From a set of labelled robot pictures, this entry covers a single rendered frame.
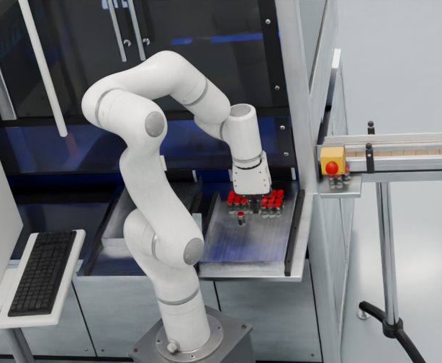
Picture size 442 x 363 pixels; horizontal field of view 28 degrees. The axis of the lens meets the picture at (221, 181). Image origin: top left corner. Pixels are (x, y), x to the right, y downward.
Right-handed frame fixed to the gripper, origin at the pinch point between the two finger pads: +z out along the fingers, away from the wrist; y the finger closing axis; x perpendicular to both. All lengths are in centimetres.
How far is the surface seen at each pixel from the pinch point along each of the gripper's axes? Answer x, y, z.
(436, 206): -141, -48, 111
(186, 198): -33, 32, 22
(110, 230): -16, 54, 22
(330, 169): -31.2, -17.5, 10.4
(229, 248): -7.6, 12.6, 22.2
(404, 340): -44, -36, 98
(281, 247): -7.8, -3.7, 22.2
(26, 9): -28, 65, -52
